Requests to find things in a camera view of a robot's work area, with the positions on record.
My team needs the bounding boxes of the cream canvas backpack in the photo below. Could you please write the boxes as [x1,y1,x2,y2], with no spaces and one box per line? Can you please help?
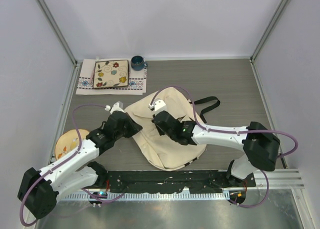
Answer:
[124,87,206,171]

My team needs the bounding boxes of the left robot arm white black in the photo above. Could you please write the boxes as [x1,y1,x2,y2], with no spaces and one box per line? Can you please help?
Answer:
[17,111,143,220]

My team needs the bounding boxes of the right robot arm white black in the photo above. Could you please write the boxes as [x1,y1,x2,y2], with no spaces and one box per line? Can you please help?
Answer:
[152,111,280,187]

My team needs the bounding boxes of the white patterned placemat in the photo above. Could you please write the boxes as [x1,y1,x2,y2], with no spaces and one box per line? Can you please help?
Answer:
[76,58,147,96]

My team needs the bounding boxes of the round wooden bird coaster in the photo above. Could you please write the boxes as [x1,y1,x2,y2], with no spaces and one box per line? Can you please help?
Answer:
[54,129,80,160]

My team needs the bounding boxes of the floral square ceramic plate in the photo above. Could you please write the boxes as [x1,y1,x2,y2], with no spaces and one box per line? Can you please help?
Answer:
[92,59,130,89]

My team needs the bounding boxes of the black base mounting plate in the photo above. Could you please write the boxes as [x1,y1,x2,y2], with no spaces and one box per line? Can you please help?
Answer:
[87,170,256,194]

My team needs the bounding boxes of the dark blue ceramic mug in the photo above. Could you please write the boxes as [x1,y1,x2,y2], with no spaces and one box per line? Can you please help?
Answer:
[130,55,148,71]

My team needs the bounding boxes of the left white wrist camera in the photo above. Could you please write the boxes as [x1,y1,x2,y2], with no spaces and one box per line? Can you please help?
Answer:
[104,101,125,114]

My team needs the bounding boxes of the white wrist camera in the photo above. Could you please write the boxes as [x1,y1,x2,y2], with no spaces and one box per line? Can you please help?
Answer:
[148,98,167,115]
[104,101,125,114]

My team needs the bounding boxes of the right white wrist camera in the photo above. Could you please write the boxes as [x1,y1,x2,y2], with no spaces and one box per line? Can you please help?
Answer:
[148,98,167,115]

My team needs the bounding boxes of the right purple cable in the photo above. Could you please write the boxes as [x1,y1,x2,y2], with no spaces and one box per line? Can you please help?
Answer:
[149,85,299,210]

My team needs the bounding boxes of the purple cable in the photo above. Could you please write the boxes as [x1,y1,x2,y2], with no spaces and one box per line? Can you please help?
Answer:
[19,103,126,226]
[149,85,299,210]

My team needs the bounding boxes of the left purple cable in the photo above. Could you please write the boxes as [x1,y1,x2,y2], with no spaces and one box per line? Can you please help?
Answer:
[19,103,126,226]

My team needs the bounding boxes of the slotted grey cable duct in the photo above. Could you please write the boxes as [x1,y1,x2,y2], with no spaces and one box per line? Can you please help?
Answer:
[59,191,230,201]

